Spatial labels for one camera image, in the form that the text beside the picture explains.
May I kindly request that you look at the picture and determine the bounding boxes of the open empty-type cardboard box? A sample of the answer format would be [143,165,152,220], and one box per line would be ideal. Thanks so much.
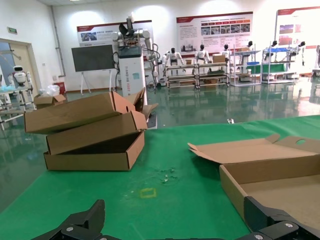
[187,133,320,232]

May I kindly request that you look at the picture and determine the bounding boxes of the wide red white wall poster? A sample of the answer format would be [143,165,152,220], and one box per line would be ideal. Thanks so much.
[176,11,254,55]

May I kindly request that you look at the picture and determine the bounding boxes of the grey door with frame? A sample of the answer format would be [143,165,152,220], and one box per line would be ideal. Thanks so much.
[0,38,41,94]

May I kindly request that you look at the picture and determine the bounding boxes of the open stacked cardboard box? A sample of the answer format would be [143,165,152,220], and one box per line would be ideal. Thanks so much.
[43,129,146,172]

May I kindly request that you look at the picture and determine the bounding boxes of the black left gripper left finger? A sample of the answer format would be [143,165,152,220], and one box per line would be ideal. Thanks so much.
[32,199,106,240]

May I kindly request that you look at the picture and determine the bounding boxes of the green table cloth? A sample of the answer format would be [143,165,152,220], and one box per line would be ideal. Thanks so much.
[0,114,320,240]

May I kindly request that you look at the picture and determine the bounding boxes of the clear plastic bags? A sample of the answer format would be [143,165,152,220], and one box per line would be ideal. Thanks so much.
[38,84,61,97]

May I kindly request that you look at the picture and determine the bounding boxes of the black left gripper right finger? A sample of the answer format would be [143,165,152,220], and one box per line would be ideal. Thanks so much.
[239,196,320,240]

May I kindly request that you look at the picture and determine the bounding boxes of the white frame workbench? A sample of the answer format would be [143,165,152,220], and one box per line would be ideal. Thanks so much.
[0,84,36,126]

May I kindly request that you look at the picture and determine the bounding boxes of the white debris scraps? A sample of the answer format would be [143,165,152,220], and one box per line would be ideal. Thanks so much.
[156,167,179,185]

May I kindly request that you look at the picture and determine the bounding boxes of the dark display screen on stand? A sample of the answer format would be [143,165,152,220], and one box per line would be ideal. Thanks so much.
[71,44,115,95]

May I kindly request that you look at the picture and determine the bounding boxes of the closed long cardboard box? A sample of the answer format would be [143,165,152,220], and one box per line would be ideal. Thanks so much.
[46,109,148,156]
[23,87,160,135]

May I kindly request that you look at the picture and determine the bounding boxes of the red bin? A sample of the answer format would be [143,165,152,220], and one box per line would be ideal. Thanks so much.
[53,82,66,95]

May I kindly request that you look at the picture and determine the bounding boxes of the small open cardboard box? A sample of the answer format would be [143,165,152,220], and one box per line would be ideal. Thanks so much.
[33,93,67,110]

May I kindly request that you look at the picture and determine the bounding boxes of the white metal shelf rack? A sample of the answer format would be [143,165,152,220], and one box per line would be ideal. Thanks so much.
[197,62,231,88]
[164,63,199,89]
[261,46,304,85]
[229,49,262,87]

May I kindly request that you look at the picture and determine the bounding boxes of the small white wheeled robot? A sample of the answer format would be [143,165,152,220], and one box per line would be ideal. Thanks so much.
[7,65,32,88]

